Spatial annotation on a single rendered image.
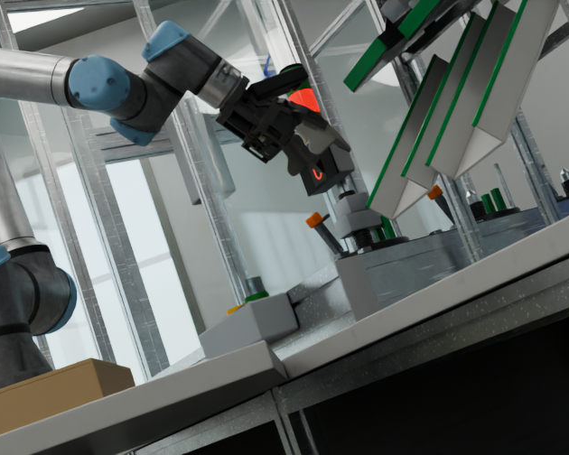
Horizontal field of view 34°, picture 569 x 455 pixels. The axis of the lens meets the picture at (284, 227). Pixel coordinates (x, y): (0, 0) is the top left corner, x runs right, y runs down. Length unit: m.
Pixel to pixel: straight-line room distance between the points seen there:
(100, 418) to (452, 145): 0.56
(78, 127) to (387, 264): 1.44
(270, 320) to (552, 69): 4.12
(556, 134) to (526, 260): 4.37
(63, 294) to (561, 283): 0.91
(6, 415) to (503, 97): 0.75
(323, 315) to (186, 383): 0.44
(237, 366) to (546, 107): 4.46
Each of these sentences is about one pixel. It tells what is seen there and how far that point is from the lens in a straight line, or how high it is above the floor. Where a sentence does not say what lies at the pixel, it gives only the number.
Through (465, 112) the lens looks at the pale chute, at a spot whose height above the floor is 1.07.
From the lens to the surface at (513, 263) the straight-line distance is 0.89.
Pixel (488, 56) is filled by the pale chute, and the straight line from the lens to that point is 1.28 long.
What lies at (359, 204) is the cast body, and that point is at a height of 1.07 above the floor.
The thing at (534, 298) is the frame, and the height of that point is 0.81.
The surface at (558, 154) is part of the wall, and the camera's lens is 5.21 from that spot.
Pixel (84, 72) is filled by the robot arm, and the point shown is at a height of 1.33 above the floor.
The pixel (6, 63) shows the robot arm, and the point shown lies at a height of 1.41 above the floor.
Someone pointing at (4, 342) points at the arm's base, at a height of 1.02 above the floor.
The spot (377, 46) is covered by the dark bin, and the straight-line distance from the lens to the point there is 1.26.
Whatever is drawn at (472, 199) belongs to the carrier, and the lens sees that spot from 1.67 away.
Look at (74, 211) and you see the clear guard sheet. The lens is 2.80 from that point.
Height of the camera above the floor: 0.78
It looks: 11 degrees up
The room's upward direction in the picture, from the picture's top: 20 degrees counter-clockwise
